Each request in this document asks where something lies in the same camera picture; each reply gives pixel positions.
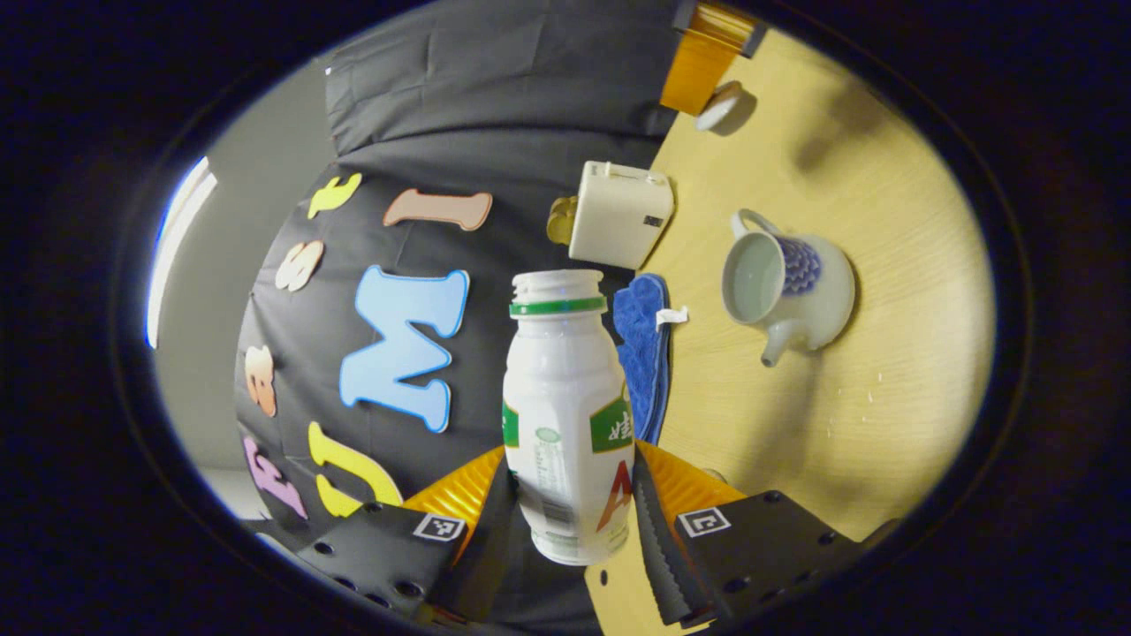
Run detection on white blue-patterned teacup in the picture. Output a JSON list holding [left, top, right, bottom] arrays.
[[721, 208, 856, 368]]

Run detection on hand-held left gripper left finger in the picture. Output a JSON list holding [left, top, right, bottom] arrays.
[[296, 444, 527, 624]]

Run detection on white plastic water bottle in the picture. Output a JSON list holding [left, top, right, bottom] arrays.
[[502, 269, 637, 566]]

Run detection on black backdrop cloth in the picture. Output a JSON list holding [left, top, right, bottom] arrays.
[[232, 0, 699, 630]]

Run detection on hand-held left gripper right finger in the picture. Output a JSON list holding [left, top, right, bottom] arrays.
[[632, 440, 871, 628]]

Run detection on blue towel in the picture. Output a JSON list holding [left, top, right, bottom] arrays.
[[612, 273, 690, 447]]

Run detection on white teacup lid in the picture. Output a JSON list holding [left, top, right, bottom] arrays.
[[695, 81, 745, 132]]

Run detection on brown bread slices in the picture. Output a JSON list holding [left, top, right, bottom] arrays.
[[546, 195, 580, 246]]

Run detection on white toaster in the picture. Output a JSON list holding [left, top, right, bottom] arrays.
[[568, 160, 676, 271]]

